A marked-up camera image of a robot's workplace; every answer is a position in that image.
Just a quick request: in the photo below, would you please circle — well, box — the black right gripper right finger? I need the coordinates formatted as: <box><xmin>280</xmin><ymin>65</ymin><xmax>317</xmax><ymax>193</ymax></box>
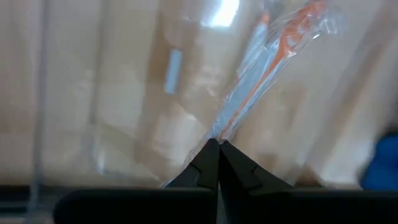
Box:
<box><xmin>220</xmin><ymin>139</ymin><xmax>398</xmax><ymax>224</ymax></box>

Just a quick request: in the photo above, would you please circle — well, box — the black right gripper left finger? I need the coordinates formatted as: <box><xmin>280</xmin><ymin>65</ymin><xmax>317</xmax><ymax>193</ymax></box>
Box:
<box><xmin>53</xmin><ymin>138</ymin><xmax>220</xmax><ymax>224</ymax></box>

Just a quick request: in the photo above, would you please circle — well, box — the large clear plastic bin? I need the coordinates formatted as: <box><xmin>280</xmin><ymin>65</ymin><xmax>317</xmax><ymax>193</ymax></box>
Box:
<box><xmin>0</xmin><ymin>0</ymin><xmax>398</xmax><ymax>191</ymax></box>

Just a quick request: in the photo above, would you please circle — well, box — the blue cloth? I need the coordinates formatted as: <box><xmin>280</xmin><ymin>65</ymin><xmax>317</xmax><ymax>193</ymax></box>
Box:
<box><xmin>359</xmin><ymin>132</ymin><xmax>398</xmax><ymax>190</ymax></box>

